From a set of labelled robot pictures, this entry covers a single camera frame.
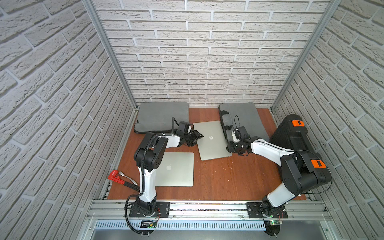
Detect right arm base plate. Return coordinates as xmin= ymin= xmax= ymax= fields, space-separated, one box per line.
xmin=246 ymin=201 xmax=288 ymax=219

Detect green circuit board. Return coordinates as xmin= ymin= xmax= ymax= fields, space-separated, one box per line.
xmin=140 ymin=221 xmax=157 ymax=229
xmin=269 ymin=220 xmax=283 ymax=226

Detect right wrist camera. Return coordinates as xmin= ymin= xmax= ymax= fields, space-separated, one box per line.
xmin=232 ymin=126 xmax=251 ymax=143

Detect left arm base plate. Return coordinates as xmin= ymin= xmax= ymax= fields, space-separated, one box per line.
xmin=129 ymin=201 xmax=171 ymax=218

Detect aluminium front rail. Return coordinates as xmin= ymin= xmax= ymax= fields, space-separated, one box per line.
xmin=86 ymin=200 xmax=333 ymax=223

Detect right green circuit board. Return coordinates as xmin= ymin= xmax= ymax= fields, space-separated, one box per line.
xmin=269 ymin=220 xmax=283 ymax=226

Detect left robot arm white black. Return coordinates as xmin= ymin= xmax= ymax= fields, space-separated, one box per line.
xmin=134 ymin=130 xmax=204 ymax=217

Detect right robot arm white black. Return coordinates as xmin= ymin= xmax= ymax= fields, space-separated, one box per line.
xmin=227 ymin=139 xmax=332 ymax=218

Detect silver laptop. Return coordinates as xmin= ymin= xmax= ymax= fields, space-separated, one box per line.
xmin=194 ymin=121 xmax=232 ymax=161
xmin=155 ymin=152 xmax=194 ymax=187

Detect black tool case orange latches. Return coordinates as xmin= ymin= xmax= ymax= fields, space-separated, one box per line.
xmin=270 ymin=114 xmax=332 ymax=196

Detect red handled pliers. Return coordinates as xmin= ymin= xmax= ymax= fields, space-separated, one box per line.
xmin=108 ymin=170 xmax=140 ymax=192

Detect left green circuit board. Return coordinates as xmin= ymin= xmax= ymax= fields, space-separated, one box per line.
xmin=140 ymin=221 xmax=157 ymax=229

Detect black corrugated cable left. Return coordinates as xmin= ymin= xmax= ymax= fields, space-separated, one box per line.
xmin=124 ymin=193 xmax=151 ymax=236

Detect grey laptop bag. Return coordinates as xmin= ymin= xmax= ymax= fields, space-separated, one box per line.
xmin=134 ymin=102 xmax=189 ymax=134
xmin=219 ymin=103 xmax=270 ymax=143

